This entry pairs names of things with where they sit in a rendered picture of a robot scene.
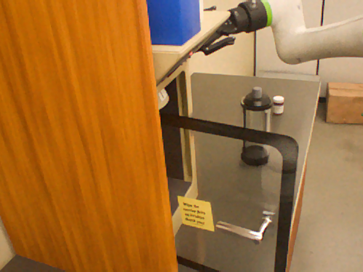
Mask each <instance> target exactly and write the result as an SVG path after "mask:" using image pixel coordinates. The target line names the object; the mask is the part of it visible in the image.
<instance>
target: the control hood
mask: <svg viewBox="0 0 363 272"><path fill-rule="evenodd" d="M203 13H204V20H203V21H202V22H201V31H200V32H198V33H197V34H196V35H195V36H194V37H193V38H191V39H190V40H189V41H187V42H186V43H185V44H184V45H182V46H178V45H160V44H152V45H151V50H152V56H153V66H154V72H155V78H156V85H157V84H158V83H159V82H160V81H161V80H162V79H163V78H164V77H165V76H166V75H167V74H168V73H169V72H170V71H171V69H172V68H174V67H175V65H176V64H177V62H180V61H181V60H182V59H183V58H184V57H185V56H186V55H187V54H188V53H190V52H191V50H192V49H195V48H196V47H197V46H198V44H200V43H202V42H203V40H205V39H206V38H207V37H208V36H209V37H208V38H210V37H211V35H212V34H213V33H214V32H216V30H217V29H218V28H219V27H220V26H221V25H222V24H223V23H224V22H225V21H226V20H227V19H228V18H229V17H230V14H231V13H230V12H216V11H203ZM208 38H207V39H206V40H208ZM206 40H205V41H206ZM205 41H204V42H205ZM203 44H204V43H203ZM203 44H201V45H200V46H199V48H200V47H201V46H202V45H203ZM199 48H198V49H199ZM198 49H197V50H198ZM197 50H196V51H197ZM196 51H195V52H196ZM195 52H194V53H195Z"/></svg>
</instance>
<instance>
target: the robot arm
mask: <svg viewBox="0 0 363 272"><path fill-rule="evenodd" d="M227 12H230V13H231V14H230V17H229V18H228V19H227V20H226V21H225V22H224V23H223V24H222V25H221V26H220V27H219V28H218V29H217V30H216V32H214V33H213V34H212V35H211V37H210V38H208V40H206V41H205V43H204V44H203V45H202V46H201V47H200V48H199V49H198V50H197V51H196V52H195V53H197V52H203V53H204V55H206V56H208V55H211V54H212V53H213V52H216V51H218V50H220V49H222V48H224V47H225V46H227V45H234V43H235V40H236V37H235V36H234V34H239V33H242V32H245V33H252V32H254V31H259V30H260V29H263V28H266V27H268V26H271V30H272V32H273V35H274V41H275V45H276V52H277V55H278V56H279V59H280V60H281V61H284V62H285V63H287V64H290V65H296V64H299V63H305V62H308V61H311V60H321V59H326V58H332V57H363V14H362V15H360V16H356V17H353V18H351V19H347V20H344V21H342V22H337V23H333V24H331V25H323V26H320V27H315V28H313V27H312V28H308V29H306V24H305V20H304V15H303V6H302V1H301V0H248V1H245V2H242V3H239V5H238V7H234V8H232V9H229V10H228V11H227ZM222 36H227V38H225V39H222V40H220V41H218V42H217V43H215V44H212V43H214V42H215V41H216V40H217V39H220V38H221V37H222Z"/></svg>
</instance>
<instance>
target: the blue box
mask: <svg viewBox="0 0 363 272"><path fill-rule="evenodd" d="M146 1H147V13H148V23H149V28H150V34H151V44H160V45H178V46H182V45H184V44H185V43H186V42H187V41H189V40H190V39H191V38H193V37H194V36H195V35H196V34H197V33H198V32H200V31H201V21H200V8H199V0H146Z"/></svg>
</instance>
